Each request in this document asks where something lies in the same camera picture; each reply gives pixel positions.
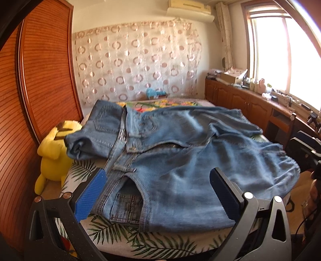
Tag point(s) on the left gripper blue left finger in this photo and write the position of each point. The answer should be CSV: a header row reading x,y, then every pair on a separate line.
x,y
87,193

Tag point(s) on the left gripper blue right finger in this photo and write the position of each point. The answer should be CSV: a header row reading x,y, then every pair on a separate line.
x,y
229,196

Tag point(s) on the blue denim jeans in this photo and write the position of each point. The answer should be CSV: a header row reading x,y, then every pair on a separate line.
x,y
158,164

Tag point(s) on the yellow plush toy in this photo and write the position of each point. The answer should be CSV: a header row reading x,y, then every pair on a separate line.
x,y
55,162

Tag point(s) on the palm leaf print bedsheet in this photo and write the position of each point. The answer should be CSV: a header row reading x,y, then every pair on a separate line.
x,y
125,240

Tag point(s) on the wooden side cabinet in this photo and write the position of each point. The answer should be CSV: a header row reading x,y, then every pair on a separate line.
x,y
278,123

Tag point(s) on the floral pink blanket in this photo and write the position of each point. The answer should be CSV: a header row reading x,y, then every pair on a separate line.
x,y
150,105

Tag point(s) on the pink figurine on sill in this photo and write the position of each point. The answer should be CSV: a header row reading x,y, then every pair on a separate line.
x,y
261,86

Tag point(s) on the wooden louvered wardrobe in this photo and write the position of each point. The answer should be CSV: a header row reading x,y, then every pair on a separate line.
x,y
38,90

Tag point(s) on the cardboard box on cabinet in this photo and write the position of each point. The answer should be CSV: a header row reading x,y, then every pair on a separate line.
x,y
234,75

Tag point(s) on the blue toy on bed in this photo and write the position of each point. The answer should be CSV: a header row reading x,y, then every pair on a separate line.
x,y
152,93

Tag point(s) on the white circle pattern curtain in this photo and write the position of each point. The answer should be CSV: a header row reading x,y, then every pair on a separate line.
x,y
120,62

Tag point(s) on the beige window curtain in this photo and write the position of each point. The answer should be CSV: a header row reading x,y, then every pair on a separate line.
x,y
225,26

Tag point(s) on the white wall air conditioner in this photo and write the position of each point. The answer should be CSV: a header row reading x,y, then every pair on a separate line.
x,y
190,10

